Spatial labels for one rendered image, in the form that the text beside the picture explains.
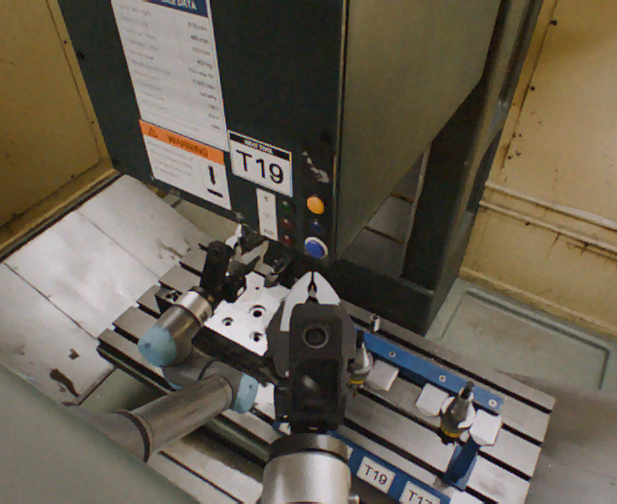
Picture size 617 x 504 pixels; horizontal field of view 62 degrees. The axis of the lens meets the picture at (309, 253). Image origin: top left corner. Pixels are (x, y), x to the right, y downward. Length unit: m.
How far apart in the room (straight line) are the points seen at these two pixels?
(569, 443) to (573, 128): 0.88
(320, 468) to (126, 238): 1.75
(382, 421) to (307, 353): 0.97
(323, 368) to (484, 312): 1.67
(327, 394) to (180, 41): 0.45
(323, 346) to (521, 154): 1.38
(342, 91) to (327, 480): 0.38
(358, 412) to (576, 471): 0.59
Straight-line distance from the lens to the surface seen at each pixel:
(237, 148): 0.70
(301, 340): 0.43
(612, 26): 1.56
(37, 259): 2.07
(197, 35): 0.66
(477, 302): 2.11
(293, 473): 0.45
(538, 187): 1.79
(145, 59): 0.75
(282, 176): 0.68
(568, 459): 1.63
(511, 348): 2.02
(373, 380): 1.09
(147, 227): 2.15
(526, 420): 1.50
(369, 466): 1.30
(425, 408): 1.08
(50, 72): 1.98
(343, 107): 0.58
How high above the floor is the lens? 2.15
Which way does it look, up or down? 46 degrees down
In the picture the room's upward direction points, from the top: straight up
